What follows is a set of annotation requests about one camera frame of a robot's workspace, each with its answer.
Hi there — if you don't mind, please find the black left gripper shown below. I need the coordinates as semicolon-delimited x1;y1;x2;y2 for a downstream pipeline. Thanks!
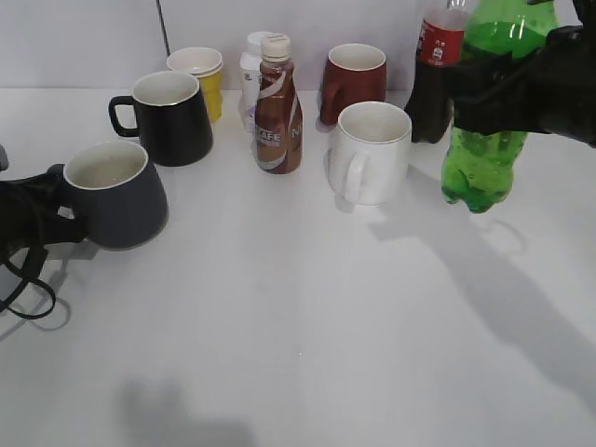
1;164;88;261

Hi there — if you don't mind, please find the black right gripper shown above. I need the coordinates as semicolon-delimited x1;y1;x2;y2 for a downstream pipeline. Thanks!
442;1;595;147

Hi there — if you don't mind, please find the dark grey mug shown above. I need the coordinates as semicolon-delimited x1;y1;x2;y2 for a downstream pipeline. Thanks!
47;141;169;251

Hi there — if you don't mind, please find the green soda bottle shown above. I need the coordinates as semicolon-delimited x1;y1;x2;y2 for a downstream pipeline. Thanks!
441;1;557;213

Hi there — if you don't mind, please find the yellow paper cup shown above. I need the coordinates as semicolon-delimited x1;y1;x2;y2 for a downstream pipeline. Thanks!
167;47;224;123

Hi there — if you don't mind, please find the dark cola bottle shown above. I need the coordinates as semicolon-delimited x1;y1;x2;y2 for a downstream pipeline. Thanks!
405;1;469;143

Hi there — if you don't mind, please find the dark red mug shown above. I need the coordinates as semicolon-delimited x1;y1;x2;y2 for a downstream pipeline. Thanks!
319;43;387;126

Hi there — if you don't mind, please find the white ceramic mug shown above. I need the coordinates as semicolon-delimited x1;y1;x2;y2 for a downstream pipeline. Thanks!
328;101;412;206

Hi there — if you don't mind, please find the black mug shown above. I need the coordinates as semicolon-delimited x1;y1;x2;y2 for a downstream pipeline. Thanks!
108;71;213;167

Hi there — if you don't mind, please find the brown coffee drink bottle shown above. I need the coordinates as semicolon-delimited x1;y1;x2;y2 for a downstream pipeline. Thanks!
254;34;303;174

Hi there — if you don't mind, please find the white milk bottle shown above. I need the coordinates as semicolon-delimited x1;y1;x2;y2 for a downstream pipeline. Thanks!
239;31;273;132

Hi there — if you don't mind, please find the black cable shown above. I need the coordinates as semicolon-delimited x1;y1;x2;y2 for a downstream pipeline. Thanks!
0;185;58;320

